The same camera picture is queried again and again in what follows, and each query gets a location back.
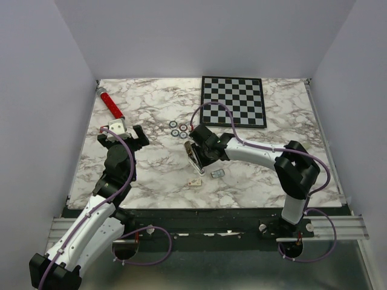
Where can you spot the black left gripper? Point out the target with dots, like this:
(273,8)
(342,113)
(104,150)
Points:
(139,142)

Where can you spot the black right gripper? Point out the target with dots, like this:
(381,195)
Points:
(203,162)

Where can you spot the white stapler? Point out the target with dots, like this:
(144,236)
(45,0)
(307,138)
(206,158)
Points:
(193,158)

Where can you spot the staple tray with staples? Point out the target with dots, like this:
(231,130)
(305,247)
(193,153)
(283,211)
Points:
(217,173)

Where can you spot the white staple box sleeve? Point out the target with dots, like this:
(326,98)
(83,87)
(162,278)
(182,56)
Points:
(195,182)

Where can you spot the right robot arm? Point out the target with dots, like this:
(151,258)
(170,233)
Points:
(296,170)

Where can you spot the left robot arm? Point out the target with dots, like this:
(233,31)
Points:
(64,265)

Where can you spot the red glitter toy microphone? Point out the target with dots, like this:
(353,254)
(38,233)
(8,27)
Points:
(112,107)

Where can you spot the black grey chessboard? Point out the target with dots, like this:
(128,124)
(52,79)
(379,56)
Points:
(243,97)

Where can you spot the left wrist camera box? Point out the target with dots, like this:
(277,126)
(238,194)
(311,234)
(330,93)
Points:
(118,127)

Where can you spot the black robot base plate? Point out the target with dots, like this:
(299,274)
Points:
(234,229)

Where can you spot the aluminium rail frame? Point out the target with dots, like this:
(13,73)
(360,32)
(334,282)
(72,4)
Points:
(316,228)

